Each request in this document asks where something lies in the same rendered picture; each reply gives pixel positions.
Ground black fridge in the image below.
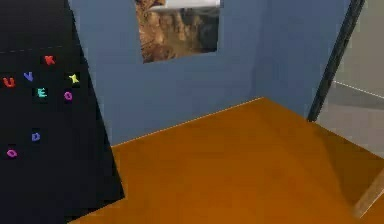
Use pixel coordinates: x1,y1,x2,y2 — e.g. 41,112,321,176
0,0,126,224

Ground brown framed wall picture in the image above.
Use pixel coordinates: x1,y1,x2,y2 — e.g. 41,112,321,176
134,0,222,64

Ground orange letter magnet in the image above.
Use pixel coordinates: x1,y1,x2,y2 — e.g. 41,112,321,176
2,77,17,89

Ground black door frame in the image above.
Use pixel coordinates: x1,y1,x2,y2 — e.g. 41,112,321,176
306,0,366,123

